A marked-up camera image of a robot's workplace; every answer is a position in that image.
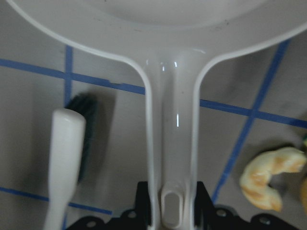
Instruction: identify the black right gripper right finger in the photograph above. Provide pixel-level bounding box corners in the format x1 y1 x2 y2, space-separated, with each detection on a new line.
195 181 297 230

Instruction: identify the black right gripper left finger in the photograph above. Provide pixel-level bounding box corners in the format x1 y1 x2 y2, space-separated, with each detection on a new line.
67 182 151 230

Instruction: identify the croissant bread piece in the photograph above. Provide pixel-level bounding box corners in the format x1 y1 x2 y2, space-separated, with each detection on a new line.
239 147 307 212

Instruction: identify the beige hand brush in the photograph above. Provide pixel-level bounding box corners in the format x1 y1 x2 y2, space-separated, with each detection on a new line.
43 93 98 230

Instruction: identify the beige dustpan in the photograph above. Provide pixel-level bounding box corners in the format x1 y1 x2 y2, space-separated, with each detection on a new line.
9 0 307 230

